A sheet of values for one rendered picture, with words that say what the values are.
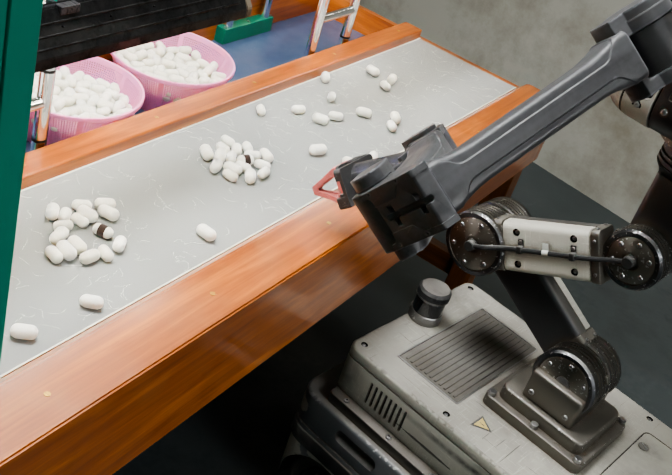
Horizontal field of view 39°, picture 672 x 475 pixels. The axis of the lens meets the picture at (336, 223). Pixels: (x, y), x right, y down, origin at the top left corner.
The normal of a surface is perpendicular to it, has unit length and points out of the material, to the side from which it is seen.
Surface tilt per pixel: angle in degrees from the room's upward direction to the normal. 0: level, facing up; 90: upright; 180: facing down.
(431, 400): 0
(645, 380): 0
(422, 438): 90
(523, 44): 90
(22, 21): 90
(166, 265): 0
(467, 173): 50
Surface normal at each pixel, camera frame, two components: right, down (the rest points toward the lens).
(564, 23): -0.65, 0.25
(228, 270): 0.27, -0.81
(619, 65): 0.29, -0.08
